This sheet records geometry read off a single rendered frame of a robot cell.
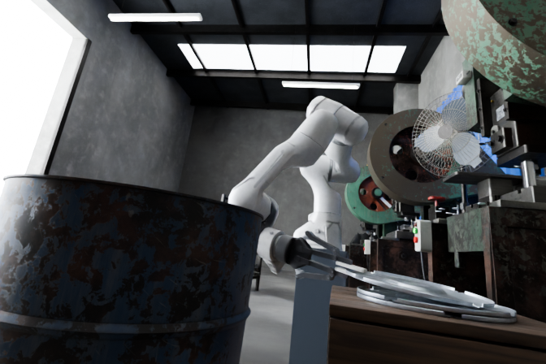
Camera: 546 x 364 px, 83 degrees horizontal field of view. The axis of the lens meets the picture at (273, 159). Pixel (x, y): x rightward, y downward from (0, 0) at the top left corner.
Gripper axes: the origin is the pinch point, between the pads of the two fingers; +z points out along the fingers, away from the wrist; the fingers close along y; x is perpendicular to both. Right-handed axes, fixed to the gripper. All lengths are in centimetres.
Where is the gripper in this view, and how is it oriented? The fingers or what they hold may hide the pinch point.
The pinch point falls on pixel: (350, 270)
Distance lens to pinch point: 82.0
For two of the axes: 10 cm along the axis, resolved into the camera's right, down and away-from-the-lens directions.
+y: 2.4, -9.6, 1.6
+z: 8.2, 1.1, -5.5
